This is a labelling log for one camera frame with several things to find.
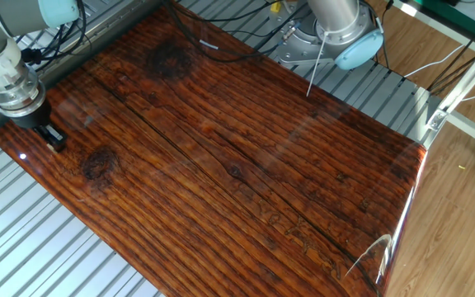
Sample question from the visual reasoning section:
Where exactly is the white table bar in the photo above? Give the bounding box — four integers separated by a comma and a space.
392, 0, 475, 63

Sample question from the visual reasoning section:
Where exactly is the aluminium frame post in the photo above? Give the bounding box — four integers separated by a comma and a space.
425, 28, 475, 144

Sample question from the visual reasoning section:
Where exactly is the black cable with grey tag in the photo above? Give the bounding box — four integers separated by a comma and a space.
162, 0, 304, 64

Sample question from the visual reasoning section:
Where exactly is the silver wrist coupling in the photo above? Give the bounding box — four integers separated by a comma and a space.
0, 65, 47, 119

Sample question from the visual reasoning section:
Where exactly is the black cable bundle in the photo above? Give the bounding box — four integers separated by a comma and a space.
426, 12, 475, 95

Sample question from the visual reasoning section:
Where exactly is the silver robot mounting plate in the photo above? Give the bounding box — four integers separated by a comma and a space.
273, 18, 337, 67

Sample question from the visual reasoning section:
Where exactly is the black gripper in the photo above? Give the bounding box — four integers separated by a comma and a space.
11, 101, 68, 153

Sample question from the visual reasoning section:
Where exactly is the green board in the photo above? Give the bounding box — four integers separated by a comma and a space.
412, 0, 475, 42

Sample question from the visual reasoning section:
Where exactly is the white cable tie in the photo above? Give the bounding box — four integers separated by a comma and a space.
305, 29, 330, 98

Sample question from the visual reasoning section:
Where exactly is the glossy wood-print table mat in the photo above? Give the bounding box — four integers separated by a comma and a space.
0, 0, 428, 297

